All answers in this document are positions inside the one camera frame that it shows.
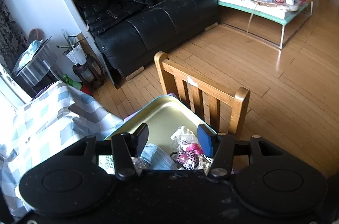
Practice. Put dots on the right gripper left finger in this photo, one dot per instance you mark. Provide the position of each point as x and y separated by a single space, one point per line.
139 139

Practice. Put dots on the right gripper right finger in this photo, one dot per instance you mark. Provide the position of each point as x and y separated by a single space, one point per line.
208 141

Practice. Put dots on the light blue face mask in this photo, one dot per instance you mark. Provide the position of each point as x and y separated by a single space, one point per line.
156 159

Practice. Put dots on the gold metal tin tray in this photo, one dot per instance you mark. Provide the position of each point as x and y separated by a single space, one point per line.
163 116

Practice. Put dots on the wooden chair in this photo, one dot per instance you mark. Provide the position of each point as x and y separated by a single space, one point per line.
196 91

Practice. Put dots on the dark wooden plant stand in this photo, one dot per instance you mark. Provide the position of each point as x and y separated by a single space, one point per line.
90 73

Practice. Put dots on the checkered cloth cover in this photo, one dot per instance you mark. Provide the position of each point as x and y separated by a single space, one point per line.
54 120

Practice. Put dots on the potted plant white pot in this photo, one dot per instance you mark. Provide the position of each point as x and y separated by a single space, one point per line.
73 49

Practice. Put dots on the black leather sofa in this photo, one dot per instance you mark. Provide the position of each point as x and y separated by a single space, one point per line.
129 33

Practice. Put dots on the silver round side table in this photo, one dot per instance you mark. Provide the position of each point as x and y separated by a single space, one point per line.
35 63

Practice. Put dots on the glass coffee table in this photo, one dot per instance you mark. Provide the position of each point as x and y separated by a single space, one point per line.
279 13

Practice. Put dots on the patterned curtain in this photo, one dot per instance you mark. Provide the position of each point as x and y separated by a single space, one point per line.
12 40

